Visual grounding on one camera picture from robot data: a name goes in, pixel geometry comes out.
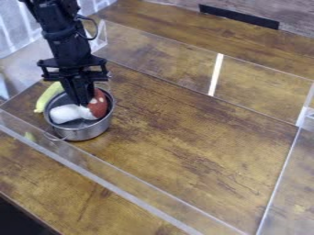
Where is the red and white plush mushroom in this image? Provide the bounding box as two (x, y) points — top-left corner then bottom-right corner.
(49, 88), (108, 124)

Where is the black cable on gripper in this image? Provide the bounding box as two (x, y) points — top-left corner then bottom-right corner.
(73, 14), (100, 41)

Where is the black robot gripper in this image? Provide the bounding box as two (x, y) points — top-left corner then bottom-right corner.
(37, 28), (108, 106)

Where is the clear acrylic triangular stand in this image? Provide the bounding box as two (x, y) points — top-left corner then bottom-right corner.
(89, 20), (108, 52)

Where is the silver metal pot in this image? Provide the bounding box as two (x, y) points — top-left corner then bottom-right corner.
(42, 87), (114, 141)

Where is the yellow handled metal spatula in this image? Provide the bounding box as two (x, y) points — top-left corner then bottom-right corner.
(33, 82), (64, 113)

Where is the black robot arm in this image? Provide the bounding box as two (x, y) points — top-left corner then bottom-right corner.
(18, 0), (109, 106)

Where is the black bar on table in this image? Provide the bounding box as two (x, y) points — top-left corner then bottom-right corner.
(199, 4), (279, 29)

